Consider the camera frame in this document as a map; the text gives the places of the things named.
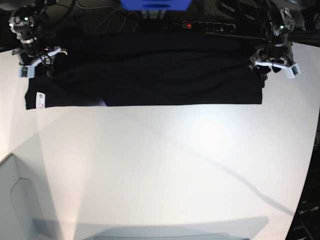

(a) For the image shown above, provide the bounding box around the white panel at table corner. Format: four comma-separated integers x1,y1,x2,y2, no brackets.
0,153,64,240

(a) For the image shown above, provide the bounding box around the black T-shirt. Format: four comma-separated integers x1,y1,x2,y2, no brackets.
24,33,265,110

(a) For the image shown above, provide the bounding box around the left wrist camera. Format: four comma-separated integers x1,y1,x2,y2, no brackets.
285,63,301,79

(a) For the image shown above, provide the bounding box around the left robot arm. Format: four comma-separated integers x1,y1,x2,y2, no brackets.
249,0,301,79

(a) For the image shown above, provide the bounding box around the white garment label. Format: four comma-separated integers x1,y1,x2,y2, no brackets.
35,92,46,109

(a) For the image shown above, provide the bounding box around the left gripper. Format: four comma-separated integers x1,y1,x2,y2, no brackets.
249,7,295,82

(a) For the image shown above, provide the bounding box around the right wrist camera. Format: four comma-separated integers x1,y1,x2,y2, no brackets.
18,65,35,79

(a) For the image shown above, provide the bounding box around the black power strip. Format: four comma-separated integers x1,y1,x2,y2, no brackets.
173,21,237,33

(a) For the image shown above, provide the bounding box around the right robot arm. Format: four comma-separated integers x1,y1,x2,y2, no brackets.
8,0,57,68

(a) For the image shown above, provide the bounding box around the blue plastic mount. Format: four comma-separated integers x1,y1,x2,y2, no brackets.
120,0,192,11

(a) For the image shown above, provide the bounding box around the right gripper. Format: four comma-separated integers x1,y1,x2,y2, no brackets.
8,6,68,67

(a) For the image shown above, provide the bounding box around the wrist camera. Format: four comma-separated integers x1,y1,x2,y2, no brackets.
285,63,301,79
18,65,35,79

